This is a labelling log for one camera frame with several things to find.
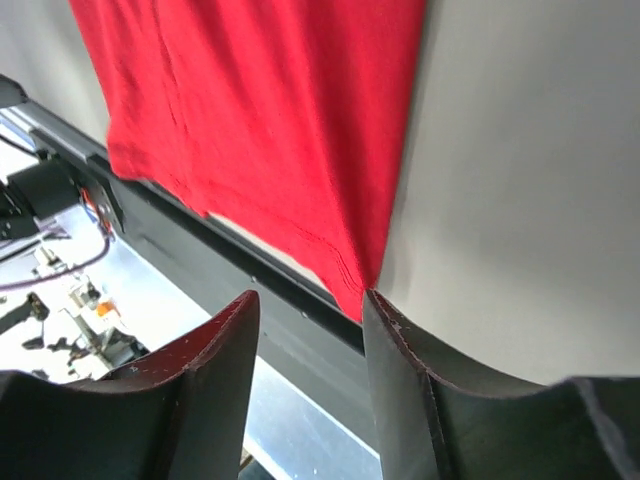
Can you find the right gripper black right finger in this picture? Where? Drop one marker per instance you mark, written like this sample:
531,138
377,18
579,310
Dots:
440,414

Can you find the red t-shirt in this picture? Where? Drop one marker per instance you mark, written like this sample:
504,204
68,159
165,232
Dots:
287,118

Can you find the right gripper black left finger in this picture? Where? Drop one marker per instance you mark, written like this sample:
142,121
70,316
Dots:
177,413

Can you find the black mounting plate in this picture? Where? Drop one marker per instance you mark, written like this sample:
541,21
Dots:
310,370

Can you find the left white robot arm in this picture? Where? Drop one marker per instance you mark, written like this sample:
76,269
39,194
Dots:
42,191

